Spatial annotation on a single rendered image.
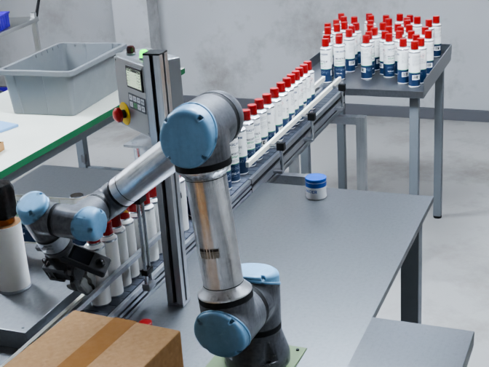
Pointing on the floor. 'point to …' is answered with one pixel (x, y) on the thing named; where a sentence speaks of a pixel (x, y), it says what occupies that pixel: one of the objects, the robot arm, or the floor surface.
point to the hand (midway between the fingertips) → (94, 290)
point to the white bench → (50, 135)
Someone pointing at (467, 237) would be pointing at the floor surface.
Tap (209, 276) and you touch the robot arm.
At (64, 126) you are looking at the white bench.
